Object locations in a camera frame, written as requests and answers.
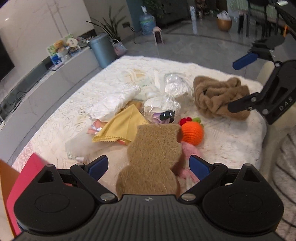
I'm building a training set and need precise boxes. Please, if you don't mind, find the pink fluffy toy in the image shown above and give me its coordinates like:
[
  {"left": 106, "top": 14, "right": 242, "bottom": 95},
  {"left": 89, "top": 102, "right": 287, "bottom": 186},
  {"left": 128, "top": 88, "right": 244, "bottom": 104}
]
[{"left": 176, "top": 141, "right": 202, "bottom": 186}]

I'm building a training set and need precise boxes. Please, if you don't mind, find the orange crochet ball toy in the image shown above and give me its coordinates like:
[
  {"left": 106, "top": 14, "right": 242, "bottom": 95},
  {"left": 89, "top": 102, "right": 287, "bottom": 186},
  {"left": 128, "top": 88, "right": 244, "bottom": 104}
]
[{"left": 179, "top": 117, "right": 204, "bottom": 146}]

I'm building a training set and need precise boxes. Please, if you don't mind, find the yellow cloth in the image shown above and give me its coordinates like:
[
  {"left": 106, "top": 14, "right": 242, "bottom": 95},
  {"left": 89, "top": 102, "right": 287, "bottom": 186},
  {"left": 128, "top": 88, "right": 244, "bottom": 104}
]
[{"left": 92, "top": 104, "right": 149, "bottom": 145}]

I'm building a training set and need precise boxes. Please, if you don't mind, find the brown bear-shaped fuzzy pad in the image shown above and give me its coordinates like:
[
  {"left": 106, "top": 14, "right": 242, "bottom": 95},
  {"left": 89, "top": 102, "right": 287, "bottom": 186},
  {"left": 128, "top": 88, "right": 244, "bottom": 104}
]
[{"left": 116, "top": 123, "right": 184, "bottom": 199}]

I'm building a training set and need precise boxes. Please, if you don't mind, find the clear bag with white item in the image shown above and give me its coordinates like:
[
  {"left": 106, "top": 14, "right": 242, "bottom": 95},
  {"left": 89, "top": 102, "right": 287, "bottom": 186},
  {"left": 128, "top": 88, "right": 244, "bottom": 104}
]
[{"left": 164, "top": 73, "right": 193, "bottom": 98}]

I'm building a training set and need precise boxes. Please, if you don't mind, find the white cloth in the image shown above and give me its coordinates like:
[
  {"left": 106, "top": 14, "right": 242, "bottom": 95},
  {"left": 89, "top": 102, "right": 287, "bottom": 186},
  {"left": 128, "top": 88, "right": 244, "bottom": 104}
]
[{"left": 143, "top": 95, "right": 181, "bottom": 125}]

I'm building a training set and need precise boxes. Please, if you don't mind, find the white lace blanket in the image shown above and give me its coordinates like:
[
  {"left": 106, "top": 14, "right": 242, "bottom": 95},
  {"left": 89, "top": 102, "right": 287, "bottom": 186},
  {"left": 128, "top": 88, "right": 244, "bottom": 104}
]
[{"left": 11, "top": 55, "right": 268, "bottom": 195}]

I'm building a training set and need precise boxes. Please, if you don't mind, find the brown fluffy scarf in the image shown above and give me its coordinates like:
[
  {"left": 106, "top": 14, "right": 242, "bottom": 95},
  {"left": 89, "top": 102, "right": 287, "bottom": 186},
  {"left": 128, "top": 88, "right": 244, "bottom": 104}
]
[{"left": 193, "top": 76, "right": 250, "bottom": 121}]

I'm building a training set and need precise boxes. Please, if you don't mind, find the gold round basket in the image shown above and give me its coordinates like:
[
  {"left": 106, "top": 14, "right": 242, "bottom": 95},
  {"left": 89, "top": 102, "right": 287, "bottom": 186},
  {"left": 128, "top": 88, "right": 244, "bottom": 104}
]
[{"left": 217, "top": 11, "right": 232, "bottom": 32}]

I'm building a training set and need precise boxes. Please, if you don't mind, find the red box lid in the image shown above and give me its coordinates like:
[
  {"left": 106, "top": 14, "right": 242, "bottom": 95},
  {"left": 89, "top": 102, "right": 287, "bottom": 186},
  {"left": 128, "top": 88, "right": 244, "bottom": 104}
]
[{"left": 6, "top": 153, "right": 49, "bottom": 237}]

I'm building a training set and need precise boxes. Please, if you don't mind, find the white tv cabinet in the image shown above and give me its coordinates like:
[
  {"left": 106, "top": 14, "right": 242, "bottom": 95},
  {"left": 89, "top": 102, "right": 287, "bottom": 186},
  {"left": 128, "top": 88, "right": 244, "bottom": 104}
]
[{"left": 1, "top": 48, "right": 99, "bottom": 165}]

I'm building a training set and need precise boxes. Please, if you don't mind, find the pink small stool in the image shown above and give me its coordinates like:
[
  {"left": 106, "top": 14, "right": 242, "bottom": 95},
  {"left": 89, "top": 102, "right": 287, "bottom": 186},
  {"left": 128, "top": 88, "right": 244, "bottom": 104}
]
[{"left": 153, "top": 27, "right": 164, "bottom": 45}]

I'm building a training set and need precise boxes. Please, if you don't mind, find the water bottle jug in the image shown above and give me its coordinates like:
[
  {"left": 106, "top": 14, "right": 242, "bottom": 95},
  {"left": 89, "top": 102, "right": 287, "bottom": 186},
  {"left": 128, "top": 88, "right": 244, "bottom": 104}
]
[{"left": 139, "top": 6, "right": 156, "bottom": 36}]

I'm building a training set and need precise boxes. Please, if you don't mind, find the plush toys gift set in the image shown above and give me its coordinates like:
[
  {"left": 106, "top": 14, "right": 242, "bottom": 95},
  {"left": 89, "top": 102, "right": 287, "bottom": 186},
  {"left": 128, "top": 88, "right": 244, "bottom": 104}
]
[{"left": 47, "top": 34, "right": 89, "bottom": 66}]

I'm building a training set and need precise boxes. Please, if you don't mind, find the grey-blue trash bin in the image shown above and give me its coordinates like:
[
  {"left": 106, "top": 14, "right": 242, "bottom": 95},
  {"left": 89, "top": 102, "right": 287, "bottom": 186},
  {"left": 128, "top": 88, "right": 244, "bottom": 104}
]
[{"left": 89, "top": 33, "right": 117, "bottom": 68}]

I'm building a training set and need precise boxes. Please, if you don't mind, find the green potted plant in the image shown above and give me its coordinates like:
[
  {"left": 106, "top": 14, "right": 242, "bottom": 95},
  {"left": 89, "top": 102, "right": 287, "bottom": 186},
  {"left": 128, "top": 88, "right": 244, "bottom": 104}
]
[{"left": 87, "top": 6, "right": 127, "bottom": 57}]

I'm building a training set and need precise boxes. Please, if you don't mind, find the black television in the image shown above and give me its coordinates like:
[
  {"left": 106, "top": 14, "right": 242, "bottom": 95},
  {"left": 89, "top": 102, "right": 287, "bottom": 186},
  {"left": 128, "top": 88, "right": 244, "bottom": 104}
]
[{"left": 0, "top": 39, "right": 15, "bottom": 81}]

